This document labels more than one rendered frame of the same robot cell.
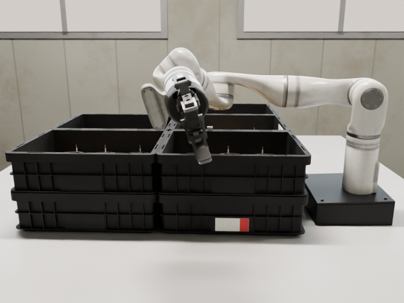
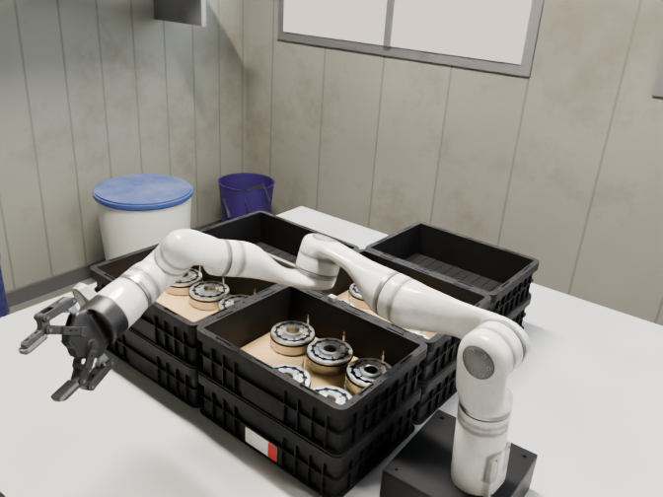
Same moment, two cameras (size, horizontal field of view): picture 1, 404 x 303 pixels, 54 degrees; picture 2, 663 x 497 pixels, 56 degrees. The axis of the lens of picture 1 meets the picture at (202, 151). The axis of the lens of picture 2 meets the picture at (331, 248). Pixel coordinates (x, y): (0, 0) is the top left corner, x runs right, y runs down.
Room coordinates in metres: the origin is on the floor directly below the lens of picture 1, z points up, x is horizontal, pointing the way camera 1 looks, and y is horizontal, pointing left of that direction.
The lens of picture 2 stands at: (0.22, -0.75, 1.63)
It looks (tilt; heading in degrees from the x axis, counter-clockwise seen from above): 24 degrees down; 35
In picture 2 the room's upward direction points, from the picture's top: 4 degrees clockwise
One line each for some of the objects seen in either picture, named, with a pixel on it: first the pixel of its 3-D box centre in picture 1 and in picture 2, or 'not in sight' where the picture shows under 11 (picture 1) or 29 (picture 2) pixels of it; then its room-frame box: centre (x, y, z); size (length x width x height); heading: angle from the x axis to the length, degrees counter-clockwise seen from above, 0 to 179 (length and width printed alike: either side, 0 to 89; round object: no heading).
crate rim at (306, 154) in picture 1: (231, 145); (311, 340); (1.11, -0.09, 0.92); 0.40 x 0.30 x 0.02; 88
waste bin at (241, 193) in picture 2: not in sight; (248, 212); (2.85, 1.76, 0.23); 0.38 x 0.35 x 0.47; 89
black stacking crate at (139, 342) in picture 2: (99, 194); (189, 333); (1.13, 0.31, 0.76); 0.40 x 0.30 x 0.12; 88
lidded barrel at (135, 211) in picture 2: not in sight; (147, 242); (2.06, 1.72, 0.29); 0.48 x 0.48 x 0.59
